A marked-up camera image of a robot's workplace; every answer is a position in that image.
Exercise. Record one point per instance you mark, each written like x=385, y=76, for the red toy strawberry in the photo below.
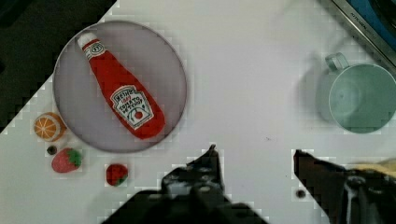
x=116, y=174

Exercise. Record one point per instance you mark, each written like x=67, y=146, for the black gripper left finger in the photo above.
x=199, y=180

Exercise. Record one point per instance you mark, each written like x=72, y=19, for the metal kitchen appliance edge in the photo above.
x=372, y=23

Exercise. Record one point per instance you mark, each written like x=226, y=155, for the grey round plate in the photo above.
x=148, y=56

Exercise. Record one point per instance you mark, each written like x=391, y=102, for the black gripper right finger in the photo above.
x=360, y=195

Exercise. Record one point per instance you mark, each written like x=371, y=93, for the small dark round knob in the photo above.
x=52, y=150

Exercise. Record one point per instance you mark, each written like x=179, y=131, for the teal plastic cup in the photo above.
x=359, y=98

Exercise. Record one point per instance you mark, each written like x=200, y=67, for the pink toy strawberry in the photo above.
x=67, y=160

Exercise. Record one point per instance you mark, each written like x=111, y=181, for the toy orange half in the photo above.
x=49, y=127

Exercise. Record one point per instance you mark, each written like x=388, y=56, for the plush red ketchup bottle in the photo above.
x=127, y=97

